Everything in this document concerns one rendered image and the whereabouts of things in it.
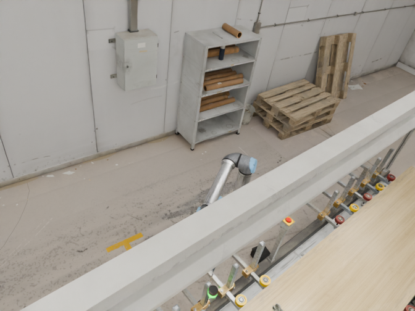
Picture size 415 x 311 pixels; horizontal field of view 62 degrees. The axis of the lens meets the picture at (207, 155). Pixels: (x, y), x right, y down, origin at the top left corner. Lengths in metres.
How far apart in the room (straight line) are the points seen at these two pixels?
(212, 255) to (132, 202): 3.31
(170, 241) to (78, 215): 3.34
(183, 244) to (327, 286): 2.11
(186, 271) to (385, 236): 2.69
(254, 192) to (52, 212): 3.42
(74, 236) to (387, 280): 2.93
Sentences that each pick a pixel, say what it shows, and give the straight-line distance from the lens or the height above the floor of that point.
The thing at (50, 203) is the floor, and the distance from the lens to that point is 4.29.
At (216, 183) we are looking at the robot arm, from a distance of 2.50.
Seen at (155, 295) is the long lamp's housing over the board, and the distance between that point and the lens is 0.85.
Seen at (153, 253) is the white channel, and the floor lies 2.46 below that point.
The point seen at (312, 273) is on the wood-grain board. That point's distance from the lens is 2.85.
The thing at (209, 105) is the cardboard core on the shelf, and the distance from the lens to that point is 4.84.
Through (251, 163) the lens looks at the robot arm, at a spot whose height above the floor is 1.44.
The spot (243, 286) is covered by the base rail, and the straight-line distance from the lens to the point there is 2.85.
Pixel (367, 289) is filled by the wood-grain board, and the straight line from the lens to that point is 2.97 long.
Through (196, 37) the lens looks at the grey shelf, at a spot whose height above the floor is 1.55.
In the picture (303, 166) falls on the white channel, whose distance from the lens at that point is 1.10.
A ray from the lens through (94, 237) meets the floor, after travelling 3.90.
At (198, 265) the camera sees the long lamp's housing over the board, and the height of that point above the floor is 2.37.
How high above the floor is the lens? 3.12
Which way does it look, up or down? 40 degrees down
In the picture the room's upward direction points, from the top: 10 degrees clockwise
